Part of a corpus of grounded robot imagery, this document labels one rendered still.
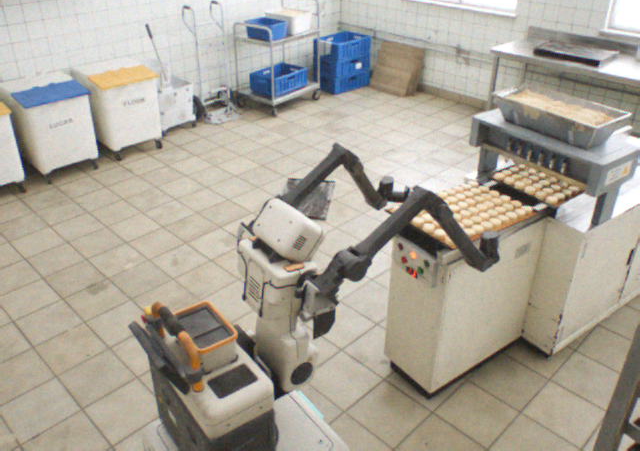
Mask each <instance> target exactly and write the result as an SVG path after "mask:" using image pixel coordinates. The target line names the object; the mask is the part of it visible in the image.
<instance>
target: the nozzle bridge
mask: <svg viewBox="0 0 640 451"><path fill-rule="evenodd" d="M508 135H509V136H508ZM507 136H508V138H507V140H506V143H505V144H506V145H507V142H508V140H509V138H512V139H511V142H512V143H511V148H510V151H507V150H506V147H507V146H505V145H504V141H505V139H506V137H507ZM518 139H519V141H518V142H517V144H516V149H517V145H518V144H519V142H523V144H522V146H523V148H522V152H521V155H517V154H516V151H517V150H515V149H514V146H515V143H516V141H517V140H518ZM530 142H531V144H530V145H529V147H528V149H527V153H528V151H529V149H530V146H533V154H532V158H531V159H528V158H527V157H528V155H527V154H526V148H527V146H528V144H529V143H530ZM469 145H470V146H472V147H474V148H476V147H479V146H480V152H479V159H478V166H477V171H478V172H480V173H486V172H488V171H491V170H493V169H496V168H497V164H498V157H499V154H500V155H502V156H505V157H507V158H510V159H512V160H514V161H515V162H517V163H520V164H523V165H525V166H527V167H530V168H532V169H535V170H537V171H540V172H542V173H544V174H547V175H549V176H552V177H554V178H556V179H559V180H561V181H565V182H567V183H569V184H572V185H574V186H577V187H579V188H582V189H584V190H585V195H587V196H589V197H592V198H596V197H597V199H596V203H595V206H594V210H593V214H592V217H591V221H590V222H591V223H593V224H595V225H599V224H601V223H603V222H605V221H607V220H609V219H611V217H612V214H613V210H614V207H615V204H617V200H618V197H619V193H620V189H621V186H622V185H621V184H623V183H625V182H627V181H629V180H631V179H633V178H634V175H635V172H636V169H637V166H638V162H639V159H640V146H638V145H635V144H632V143H629V142H626V141H623V140H619V139H616V138H613V137H610V138H609V139H608V140H607V141H606V142H605V143H602V144H600V145H597V146H595V147H593V148H590V149H588V150H585V149H582V148H580V147H577V146H574V145H571V144H569V143H566V142H562V141H559V140H556V139H554V138H551V137H548V136H545V135H543V134H540V133H537V132H534V131H531V130H529V129H526V127H523V126H519V125H517V124H514V123H511V122H508V121H505V120H504V118H503V116H502V114H501V111H500V109H496V110H493V111H489V112H485V113H482V114H479V115H475V116H473V117H472V123H471V130H470V138H469ZM540 147H542V148H541V149H540V151H539V153H538V157H539V154H540V153H541V150H544V153H543V154H544V157H543V162H542V164H538V158H537V157H536V154H537V152H538V150H539V148H540ZM551 151H553V152H552V154H555V162H554V166H553V169H550V168H549V164H548V163H547V159H548V156H549V154H550V153H551ZM552 154H551V155H550V157H549V162H550V159H551V157H552ZM564 155H566V156H565V158H567V160H568V161H567V168H566V173H560V168H559V163H560V161H561V158H562V157H564ZM565 158H564V160H565ZM564 160H562V162H561V164H560V167H561V165H562V163H564Z"/></svg>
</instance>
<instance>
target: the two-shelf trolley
mask: <svg viewBox="0 0 640 451"><path fill-rule="evenodd" d="M316 1H317V5H318V14H315V13H312V14H311V15H315V16H318V29H316V28H311V27H310V30H308V31H304V32H301V33H297V34H286V36H285V37H284V38H280V39H275V40H272V33H271V31H270V29H269V28H267V27H263V26H258V25H252V24H247V23H241V22H235V23H234V24H233V41H234V53H235V68H236V83H237V96H236V100H237V105H238V107H239V108H243V107H244V105H245V100H244V99H242V98H240V97H245V98H248V99H253V100H256V101H260V102H263V103H267V104H270V105H271V112H272V117H273V118H276V117H277V113H278V112H277V109H276V106H275V104H278V103H280V102H284V101H286V100H289V99H292V98H294V97H297V96H299V95H302V94H304V93H307V92H310V91H313V90H315V89H316V91H315V92H314V93H313V96H312V97H313V99H314V100H318V99H319V98H320V93H321V88H320V4H319V0H316ZM281 5H282V7H284V0H281ZM236 24H238V25H244V26H250V27H255V28H260V29H266V30H268V32H269V38H270V42H267V41H263V39H260V40H258V38H254V37H250V36H248V35H246V32H243V33H239V34H236V33H235V26H236ZM317 34H318V83H315V82H311V81H307V84H306V85H305V86H303V87H300V88H298V89H295V90H293V91H290V92H287V93H285V94H282V95H279V96H276V97H274V83H273V55H272V48H274V47H277V46H281V45H283V63H285V44H288V43H292V41H295V40H299V39H302V38H305V37H310V36H313V35H317ZM236 41H238V42H243V43H249V44H254V45H258V46H263V47H268V48H270V65H271V91H272V96H269V95H266V94H262V93H258V92H254V91H252V90H250V87H248V88H245V89H242V90H239V80H238V64H237V49H236Z"/></svg>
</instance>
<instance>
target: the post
mask: <svg viewBox="0 0 640 451"><path fill-rule="evenodd" d="M639 395H640V321H639V324H637V327H636V330H635V333H634V335H633V338H632V341H631V344H630V346H629V350H628V353H627V356H626V359H625V361H624V364H623V367H622V370H621V372H620V375H619V378H618V381H617V384H616V386H615V389H614V393H613V396H612V398H611V401H610V404H609V407H607V410H606V412H605V415H604V418H603V421H602V424H601V426H600V429H599V432H598V435H597V438H596V441H595V444H594V447H593V450H592V451H617V450H618V447H619V444H621V441H622V439H623V436H624V434H625V431H626V429H627V426H628V424H629V421H630V418H631V416H632V413H633V411H634V408H635V406H636V403H637V401H638V397H639Z"/></svg>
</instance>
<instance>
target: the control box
mask: <svg viewBox="0 0 640 451"><path fill-rule="evenodd" d="M399 243H401V244H402V245H403V249H402V251H401V249H399V247H398V244H399ZM411 252H413V253H414V254H415V256H416V257H415V259H413V258H412V257H411V255H410V254H411ZM402 257H405V258H406V260H407V262H406V263H403V262H402V261H401V258H402ZM425 260H427V261H428V262H429V267H426V266H425V264H424V261H425ZM394 263H395V264H396V265H397V266H399V267H400V268H402V269H403V270H405V271H406V272H407V270H409V269H407V268H410V273H409V274H410V275H412V276H413V275H414V274H413V271H414V272H415V278H416V279H418V281H419V282H422V283H423V284H425V285H426V286H427V287H429V288H430V289H433V288H435V287H436V283H437V275H438V267H439V265H438V264H436V263H437V259H436V258H435V257H433V256H432V255H430V254H429V253H427V252H425V251H424V249H422V248H421V247H418V246H416V245H415V244H413V243H412V242H410V241H409V240H407V239H405V238H404V237H402V236H398V237H396V243H395V257H394ZM418 267H421V268H422V269H423V273H422V274H419V273H418V272H417V268H418ZM408 272H409V271H408ZM408 272H407V273H408ZM413 277H414V276H413Z"/></svg>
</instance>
